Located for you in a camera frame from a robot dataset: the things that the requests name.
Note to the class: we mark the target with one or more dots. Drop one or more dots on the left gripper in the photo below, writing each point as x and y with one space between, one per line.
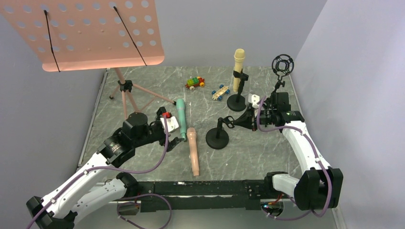
163 127

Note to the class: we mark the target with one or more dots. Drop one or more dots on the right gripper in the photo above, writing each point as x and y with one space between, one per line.
251 118

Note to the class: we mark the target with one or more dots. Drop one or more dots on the black round-base mic stand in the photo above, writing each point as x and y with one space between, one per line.
217 138
236 102

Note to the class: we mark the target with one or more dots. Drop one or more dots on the beige microphone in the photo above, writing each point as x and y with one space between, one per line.
239 57

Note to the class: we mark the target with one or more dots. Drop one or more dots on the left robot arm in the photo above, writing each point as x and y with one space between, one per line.
101 179

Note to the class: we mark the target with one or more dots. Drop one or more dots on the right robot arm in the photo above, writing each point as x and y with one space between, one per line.
275 113

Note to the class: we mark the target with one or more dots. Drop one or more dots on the pink perforated music stand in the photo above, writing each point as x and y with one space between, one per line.
69 35

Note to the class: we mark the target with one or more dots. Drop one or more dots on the pink microphone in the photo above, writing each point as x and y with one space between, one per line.
192 140

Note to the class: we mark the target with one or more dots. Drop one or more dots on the green microphone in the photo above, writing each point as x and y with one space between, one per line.
180 105

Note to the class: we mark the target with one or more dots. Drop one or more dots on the beige toy chassis blue wheels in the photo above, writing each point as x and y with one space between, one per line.
218 95

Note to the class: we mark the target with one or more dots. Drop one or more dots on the colourful toy brick car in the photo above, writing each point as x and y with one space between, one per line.
192 83

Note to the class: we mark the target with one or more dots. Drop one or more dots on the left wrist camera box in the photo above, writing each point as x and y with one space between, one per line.
169 122

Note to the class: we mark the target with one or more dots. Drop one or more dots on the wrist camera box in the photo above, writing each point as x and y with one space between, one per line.
254 100
169 122

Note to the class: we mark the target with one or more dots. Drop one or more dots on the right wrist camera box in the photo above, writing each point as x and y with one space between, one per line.
254 100

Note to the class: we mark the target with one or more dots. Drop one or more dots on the black tripod shock-mount stand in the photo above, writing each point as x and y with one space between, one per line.
282 66

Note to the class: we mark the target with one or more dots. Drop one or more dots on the black base frame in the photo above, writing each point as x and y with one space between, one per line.
202 194

